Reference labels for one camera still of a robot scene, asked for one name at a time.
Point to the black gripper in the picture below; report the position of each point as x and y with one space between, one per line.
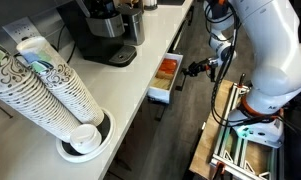
203 65

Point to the dark drawer with white box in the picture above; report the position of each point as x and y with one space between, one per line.
158 95

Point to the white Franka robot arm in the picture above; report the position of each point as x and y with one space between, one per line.
273 50

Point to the dark lowest drawer front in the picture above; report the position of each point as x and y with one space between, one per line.
161 111

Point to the orange packets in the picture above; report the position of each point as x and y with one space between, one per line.
168 66

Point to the beige packets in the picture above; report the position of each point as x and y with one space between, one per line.
161 81

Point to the orange black clamp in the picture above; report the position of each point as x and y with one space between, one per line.
242 80
219 168

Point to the silver canister with black lid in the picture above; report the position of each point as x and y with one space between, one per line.
133 25

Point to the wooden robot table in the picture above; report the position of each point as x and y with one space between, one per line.
203 146

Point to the dark cabinet door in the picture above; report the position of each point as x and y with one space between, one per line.
133 146

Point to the black coffee maker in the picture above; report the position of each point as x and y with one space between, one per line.
96 36

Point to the white round cup holder plate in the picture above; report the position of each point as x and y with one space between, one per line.
106 140

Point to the patterned paper cup stack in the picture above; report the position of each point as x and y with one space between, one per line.
70 86
26 96

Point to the white plastic cup lid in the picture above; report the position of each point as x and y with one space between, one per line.
85 139

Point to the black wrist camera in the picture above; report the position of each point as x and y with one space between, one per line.
213 74

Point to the aluminium profile frame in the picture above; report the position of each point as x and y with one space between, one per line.
223 116

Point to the green plastic base bracket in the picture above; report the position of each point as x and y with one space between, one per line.
245 133

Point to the white wall outlet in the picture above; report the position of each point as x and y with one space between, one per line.
21 29

